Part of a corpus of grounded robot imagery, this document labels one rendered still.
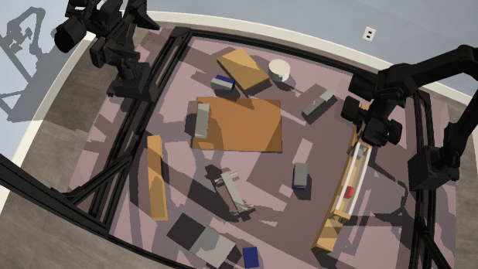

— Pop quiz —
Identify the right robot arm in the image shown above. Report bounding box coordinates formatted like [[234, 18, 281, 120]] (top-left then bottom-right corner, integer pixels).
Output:
[[348, 44, 478, 173]]

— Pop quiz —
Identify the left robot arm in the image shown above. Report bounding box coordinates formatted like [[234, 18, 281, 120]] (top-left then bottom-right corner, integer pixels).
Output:
[[54, 0, 142, 83]]

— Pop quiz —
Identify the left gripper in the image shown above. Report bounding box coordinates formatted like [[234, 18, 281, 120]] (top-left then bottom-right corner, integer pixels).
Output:
[[89, 0, 160, 68]]

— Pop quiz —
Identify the orange flat bar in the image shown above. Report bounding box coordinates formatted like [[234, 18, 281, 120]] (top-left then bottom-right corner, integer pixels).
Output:
[[148, 135, 169, 221]]

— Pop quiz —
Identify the orange-brown wooden clipboard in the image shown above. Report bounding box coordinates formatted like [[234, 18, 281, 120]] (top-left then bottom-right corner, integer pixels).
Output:
[[193, 97, 275, 152]]

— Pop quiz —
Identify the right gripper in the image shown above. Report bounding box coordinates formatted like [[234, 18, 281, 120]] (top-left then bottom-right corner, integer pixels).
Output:
[[341, 96, 402, 145]]

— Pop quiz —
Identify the tan flat rectangular board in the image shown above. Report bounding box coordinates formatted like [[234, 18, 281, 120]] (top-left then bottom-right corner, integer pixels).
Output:
[[217, 48, 270, 94]]

